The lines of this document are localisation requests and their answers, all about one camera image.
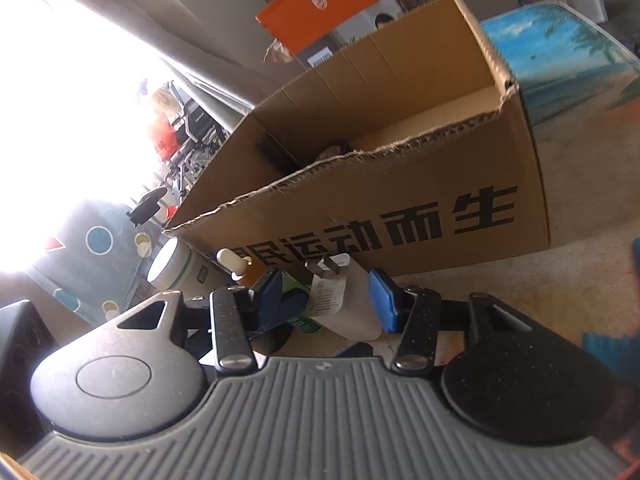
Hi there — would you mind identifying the beach print table mat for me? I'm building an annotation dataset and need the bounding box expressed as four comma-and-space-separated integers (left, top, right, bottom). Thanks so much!
278, 0, 640, 391

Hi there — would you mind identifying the black tape roll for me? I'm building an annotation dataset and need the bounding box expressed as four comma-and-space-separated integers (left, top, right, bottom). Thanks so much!
317, 142, 352, 160

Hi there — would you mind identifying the white USB wall charger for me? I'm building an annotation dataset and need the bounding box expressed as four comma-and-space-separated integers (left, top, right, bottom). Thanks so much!
305, 254, 383, 342

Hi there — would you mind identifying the grey dotted rug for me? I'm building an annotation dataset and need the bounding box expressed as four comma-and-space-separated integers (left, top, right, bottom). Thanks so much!
27, 203, 166, 326

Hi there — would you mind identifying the green dropper bottle orange collar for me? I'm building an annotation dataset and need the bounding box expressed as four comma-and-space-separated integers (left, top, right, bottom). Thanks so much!
216, 247, 324, 335

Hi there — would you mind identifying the folded wheelchair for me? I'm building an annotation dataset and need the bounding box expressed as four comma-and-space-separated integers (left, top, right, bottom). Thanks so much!
152, 80, 228, 204

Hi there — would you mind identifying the beige curtain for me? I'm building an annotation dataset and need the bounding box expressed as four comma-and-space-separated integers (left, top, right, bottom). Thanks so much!
75, 0, 270, 132

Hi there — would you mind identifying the orange Philips product box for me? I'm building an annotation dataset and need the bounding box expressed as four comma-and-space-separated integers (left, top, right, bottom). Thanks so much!
257, 0, 404, 67

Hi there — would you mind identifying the black jar gold lid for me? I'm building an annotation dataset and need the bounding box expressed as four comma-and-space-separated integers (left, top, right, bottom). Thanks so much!
250, 323, 294, 356

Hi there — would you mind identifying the black speaker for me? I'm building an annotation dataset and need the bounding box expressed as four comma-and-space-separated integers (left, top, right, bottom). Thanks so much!
0, 299, 58, 458

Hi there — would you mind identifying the brown cardboard box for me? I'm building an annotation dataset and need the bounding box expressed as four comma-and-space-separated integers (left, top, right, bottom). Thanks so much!
165, 0, 550, 275

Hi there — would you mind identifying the white green supplement can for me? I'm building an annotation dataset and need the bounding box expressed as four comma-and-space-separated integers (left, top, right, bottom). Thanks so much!
146, 237, 230, 299

